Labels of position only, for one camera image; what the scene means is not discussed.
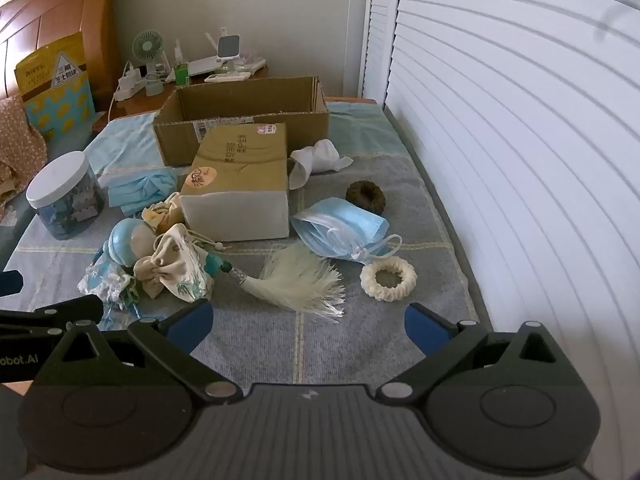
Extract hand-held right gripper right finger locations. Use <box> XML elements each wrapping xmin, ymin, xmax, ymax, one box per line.
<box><xmin>375</xmin><ymin>302</ymin><xmax>577</xmax><ymax>406</ymax></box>

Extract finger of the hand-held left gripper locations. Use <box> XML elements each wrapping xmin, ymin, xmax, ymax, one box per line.
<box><xmin>0</xmin><ymin>294</ymin><xmax>104</xmax><ymax>341</ymax></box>
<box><xmin>0</xmin><ymin>270</ymin><xmax>24</xmax><ymax>297</ymax></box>

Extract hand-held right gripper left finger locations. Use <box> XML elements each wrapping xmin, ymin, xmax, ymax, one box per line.
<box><xmin>30</xmin><ymin>301</ymin><xmax>240</xmax><ymax>405</ymax></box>

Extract white scrunchie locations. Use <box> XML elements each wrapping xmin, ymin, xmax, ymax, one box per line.
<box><xmin>359</xmin><ymin>255</ymin><xmax>418</xmax><ymax>304</ymax></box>

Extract cream printed drawstring pouch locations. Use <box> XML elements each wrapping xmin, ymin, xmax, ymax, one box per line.
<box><xmin>133</xmin><ymin>223</ymin><xmax>223</xmax><ymax>304</ymax></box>
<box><xmin>141</xmin><ymin>192</ymin><xmax>187</xmax><ymax>234</ymax></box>

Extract blue lace cloth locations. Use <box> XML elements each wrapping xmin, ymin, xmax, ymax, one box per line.
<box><xmin>76</xmin><ymin>251</ymin><xmax>143</xmax><ymax>318</ymax></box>

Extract blue plush toy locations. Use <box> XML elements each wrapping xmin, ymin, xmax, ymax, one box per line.
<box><xmin>101</xmin><ymin>217</ymin><xmax>157</xmax><ymax>267</ymax></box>

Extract white tassel with teal bead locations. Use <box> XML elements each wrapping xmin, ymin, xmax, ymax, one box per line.
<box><xmin>205</xmin><ymin>245</ymin><xmax>347</xmax><ymax>320</ymax></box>

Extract blue face masks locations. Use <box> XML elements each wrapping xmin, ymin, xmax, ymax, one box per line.
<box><xmin>290</xmin><ymin>197</ymin><xmax>404</xmax><ymax>264</ymax></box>

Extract blue face mask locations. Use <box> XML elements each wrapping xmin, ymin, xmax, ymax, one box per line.
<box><xmin>106</xmin><ymin>167</ymin><xmax>190</xmax><ymax>217</ymax></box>

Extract brown scrunchie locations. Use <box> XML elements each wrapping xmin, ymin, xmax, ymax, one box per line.
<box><xmin>345</xmin><ymin>180</ymin><xmax>385</xmax><ymax>207</ymax></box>

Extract white socks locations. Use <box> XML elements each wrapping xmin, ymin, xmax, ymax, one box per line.
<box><xmin>288</xmin><ymin>138</ymin><xmax>354</xmax><ymax>191</ymax></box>

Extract cardboard box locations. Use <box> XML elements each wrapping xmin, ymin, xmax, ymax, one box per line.
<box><xmin>152</xmin><ymin>76</ymin><xmax>331</xmax><ymax>167</ymax></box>

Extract grey checked blanket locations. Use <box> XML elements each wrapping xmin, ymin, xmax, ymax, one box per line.
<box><xmin>0</xmin><ymin>152</ymin><xmax>493</xmax><ymax>392</ymax></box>

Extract clear jar with white lid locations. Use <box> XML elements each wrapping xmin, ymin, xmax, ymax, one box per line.
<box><xmin>25</xmin><ymin>151</ymin><xmax>107</xmax><ymax>241</ymax></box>

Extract brown floral cloth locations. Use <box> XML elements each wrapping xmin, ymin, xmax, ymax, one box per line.
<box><xmin>0</xmin><ymin>94</ymin><xmax>49</xmax><ymax>222</ymax></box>

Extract gold gift box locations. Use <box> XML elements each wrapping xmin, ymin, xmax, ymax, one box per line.
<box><xmin>179</xmin><ymin>122</ymin><xmax>292</xmax><ymax>242</ymax></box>

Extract yellow snack bag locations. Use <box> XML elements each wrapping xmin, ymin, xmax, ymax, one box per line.
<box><xmin>13</xmin><ymin>32</ymin><xmax>96</xmax><ymax>137</ymax></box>

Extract white louvered door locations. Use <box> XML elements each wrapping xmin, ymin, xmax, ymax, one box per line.
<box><xmin>382</xmin><ymin>0</ymin><xmax>640</xmax><ymax>411</ymax></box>
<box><xmin>358</xmin><ymin>0</ymin><xmax>407</xmax><ymax>112</ymax></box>

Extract wooden nightstand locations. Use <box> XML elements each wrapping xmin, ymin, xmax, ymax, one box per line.
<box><xmin>109</xmin><ymin>65</ymin><xmax>272</xmax><ymax>122</ymax></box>

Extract white power strip with plugs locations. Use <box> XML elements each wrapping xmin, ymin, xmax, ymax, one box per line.
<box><xmin>113</xmin><ymin>62</ymin><xmax>152</xmax><ymax>103</ymax></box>

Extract white router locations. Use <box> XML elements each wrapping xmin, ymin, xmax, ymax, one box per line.
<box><xmin>164</xmin><ymin>32</ymin><xmax>242</xmax><ymax>82</ymax></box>

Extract small green desk fan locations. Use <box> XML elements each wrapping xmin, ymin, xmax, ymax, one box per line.
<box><xmin>131</xmin><ymin>29</ymin><xmax>166</xmax><ymax>74</ymax></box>

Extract white device with grey screen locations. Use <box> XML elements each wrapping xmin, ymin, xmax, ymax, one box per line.
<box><xmin>217</xmin><ymin>35</ymin><xmax>241</xmax><ymax>62</ymax></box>

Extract wooden bed headboard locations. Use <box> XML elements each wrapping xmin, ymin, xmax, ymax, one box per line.
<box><xmin>0</xmin><ymin>0</ymin><xmax>126</xmax><ymax>111</ymax></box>

